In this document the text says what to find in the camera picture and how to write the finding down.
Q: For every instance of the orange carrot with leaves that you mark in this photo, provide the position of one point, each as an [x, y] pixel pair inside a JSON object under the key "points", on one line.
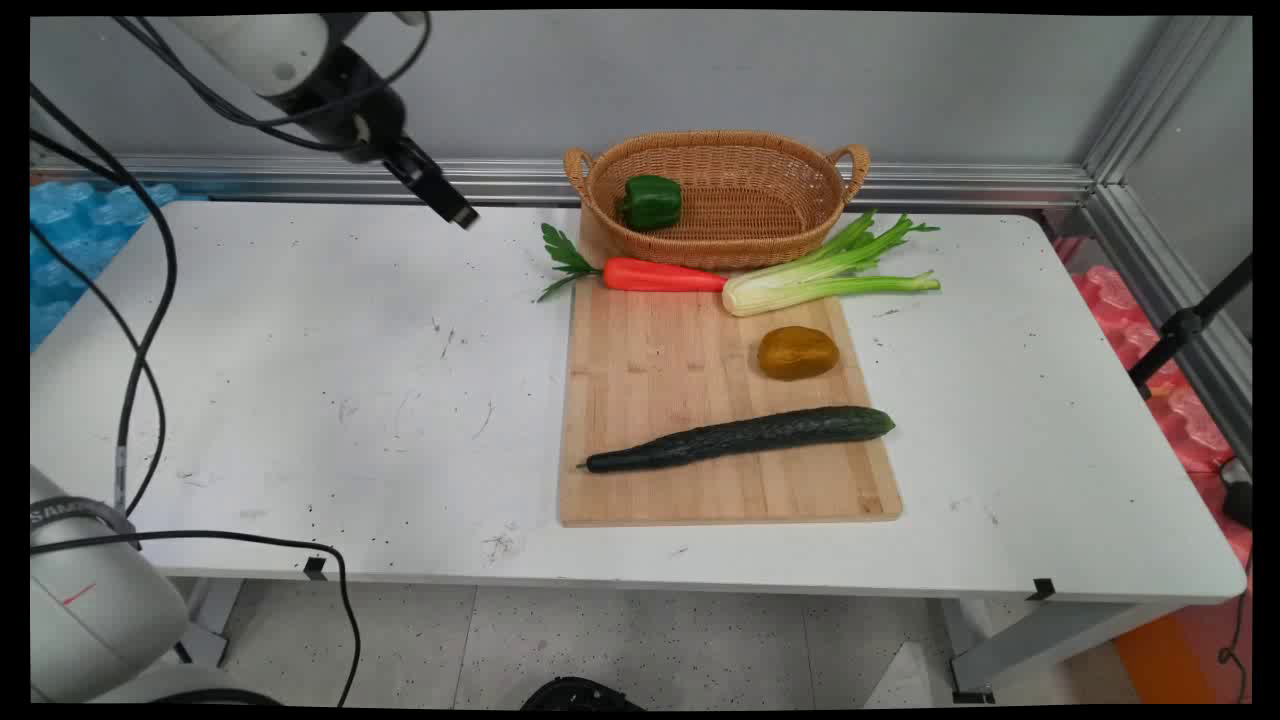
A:
{"points": [[665, 275]]}

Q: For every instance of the black tripod stand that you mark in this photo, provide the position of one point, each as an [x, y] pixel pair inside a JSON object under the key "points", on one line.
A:
{"points": [[1185, 325]]}

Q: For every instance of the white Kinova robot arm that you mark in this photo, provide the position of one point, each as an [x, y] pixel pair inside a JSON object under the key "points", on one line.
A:
{"points": [[95, 610]]}

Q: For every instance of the woven wicker basket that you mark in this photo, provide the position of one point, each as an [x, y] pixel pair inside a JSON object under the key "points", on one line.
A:
{"points": [[745, 215]]}

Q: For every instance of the dark green cucumber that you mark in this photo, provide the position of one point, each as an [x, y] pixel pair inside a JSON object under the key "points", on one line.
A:
{"points": [[745, 437]]}

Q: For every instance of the blue bubble wrap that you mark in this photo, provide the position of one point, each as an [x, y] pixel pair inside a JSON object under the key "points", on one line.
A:
{"points": [[75, 235]]}

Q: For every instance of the green bell pepper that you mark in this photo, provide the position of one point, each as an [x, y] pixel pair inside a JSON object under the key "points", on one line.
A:
{"points": [[652, 201]]}

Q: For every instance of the aluminium corner frame rail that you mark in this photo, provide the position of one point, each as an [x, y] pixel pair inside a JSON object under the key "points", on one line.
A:
{"points": [[1150, 230]]}

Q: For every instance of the green celery stalk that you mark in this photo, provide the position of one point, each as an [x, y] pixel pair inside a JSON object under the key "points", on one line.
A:
{"points": [[800, 282]]}

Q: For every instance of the bamboo cutting board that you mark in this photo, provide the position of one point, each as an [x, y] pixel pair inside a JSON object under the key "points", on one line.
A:
{"points": [[700, 400]]}

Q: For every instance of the brown potato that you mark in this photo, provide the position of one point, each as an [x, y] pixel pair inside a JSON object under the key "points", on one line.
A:
{"points": [[797, 352]]}

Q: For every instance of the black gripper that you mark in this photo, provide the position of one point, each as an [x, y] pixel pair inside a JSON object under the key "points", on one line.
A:
{"points": [[335, 95]]}

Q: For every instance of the black round floor object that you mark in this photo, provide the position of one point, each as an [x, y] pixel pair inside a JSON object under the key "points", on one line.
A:
{"points": [[580, 694]]}

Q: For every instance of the horizontal aluminium frame rail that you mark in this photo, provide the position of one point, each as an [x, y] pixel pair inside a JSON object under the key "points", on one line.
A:
{"points": [[900, 183]]}

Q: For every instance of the grey table leg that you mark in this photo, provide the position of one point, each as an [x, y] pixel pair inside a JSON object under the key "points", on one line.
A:
{"points": [[1040, 640], [210, 620]]}

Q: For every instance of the pink bubble wrap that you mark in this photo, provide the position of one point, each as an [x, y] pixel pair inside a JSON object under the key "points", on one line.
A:
{"points": [[1185, 410]]}

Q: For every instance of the black tape clip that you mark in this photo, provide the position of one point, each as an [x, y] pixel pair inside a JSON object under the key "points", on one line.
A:
{"points": [[1042, 589], [316, 568]]}

